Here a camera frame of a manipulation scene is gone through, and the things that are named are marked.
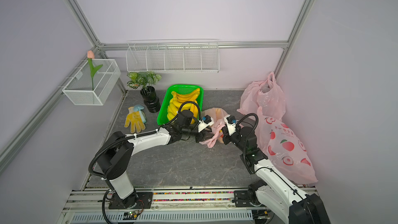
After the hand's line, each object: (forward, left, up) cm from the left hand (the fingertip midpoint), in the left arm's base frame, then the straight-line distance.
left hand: (213, 133), depth 81 cm
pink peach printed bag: (-12, -33, +1) cm, 36 cm away
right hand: (+3, -4, +4) cm, 7 cm away
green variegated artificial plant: (+35, +39, +10) cm, 53 cm away
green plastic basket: (+18, +30, -7) cm, 36 cm away
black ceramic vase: (+29, +38, -6) cm, 48 cm away
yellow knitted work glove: (+23, +51, -15) cm, 58 cm away
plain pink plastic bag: (+29, -41, -5) cm, 51 cm away
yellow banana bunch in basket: (+28, +19, -6) cm, 35 cm away
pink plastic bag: (+12, -4, -1) cm, 12 cm away
